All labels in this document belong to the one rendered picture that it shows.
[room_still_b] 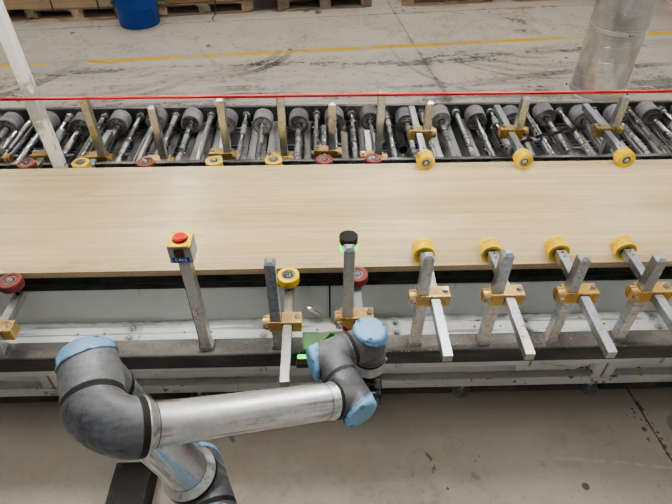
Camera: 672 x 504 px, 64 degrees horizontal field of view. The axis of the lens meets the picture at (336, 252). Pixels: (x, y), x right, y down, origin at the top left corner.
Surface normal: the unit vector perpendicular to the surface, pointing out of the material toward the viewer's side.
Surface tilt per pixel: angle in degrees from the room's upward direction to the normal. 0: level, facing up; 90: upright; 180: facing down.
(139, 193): 0
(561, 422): 0
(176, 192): 0
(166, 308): 90
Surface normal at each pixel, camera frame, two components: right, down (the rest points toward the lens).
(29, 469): 0.00, -0.74
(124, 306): 0.03, 0.67
